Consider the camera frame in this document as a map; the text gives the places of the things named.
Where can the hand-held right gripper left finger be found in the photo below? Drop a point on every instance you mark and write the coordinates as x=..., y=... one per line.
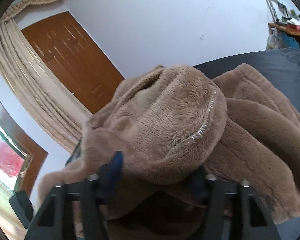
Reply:
x=115, y=165

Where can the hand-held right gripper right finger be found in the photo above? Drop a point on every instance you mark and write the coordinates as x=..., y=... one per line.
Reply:
x=198, y=183

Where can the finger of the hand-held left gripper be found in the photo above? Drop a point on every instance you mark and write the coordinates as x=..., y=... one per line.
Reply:
x=75, y=152

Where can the brown fleece garment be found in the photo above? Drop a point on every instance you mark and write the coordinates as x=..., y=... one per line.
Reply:
x=165, y=110

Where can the wooden framed window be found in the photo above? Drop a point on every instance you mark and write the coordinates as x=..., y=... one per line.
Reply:
x=7, y=155

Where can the beige curtain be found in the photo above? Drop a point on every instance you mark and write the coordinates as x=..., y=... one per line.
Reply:
x=35, y=90

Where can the black object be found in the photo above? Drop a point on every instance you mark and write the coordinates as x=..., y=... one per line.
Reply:
x=20, y=205

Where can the brown wooden door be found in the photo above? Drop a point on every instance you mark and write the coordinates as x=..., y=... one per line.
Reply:
x=72, y=55

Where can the dark grey bed sheet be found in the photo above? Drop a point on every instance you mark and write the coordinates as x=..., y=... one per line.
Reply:
x=270, y=62

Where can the clear plastic bag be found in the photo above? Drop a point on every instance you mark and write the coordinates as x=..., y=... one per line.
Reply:
x=273, y=41

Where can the red box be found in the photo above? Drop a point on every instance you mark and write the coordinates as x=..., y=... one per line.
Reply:
x=295, y=26

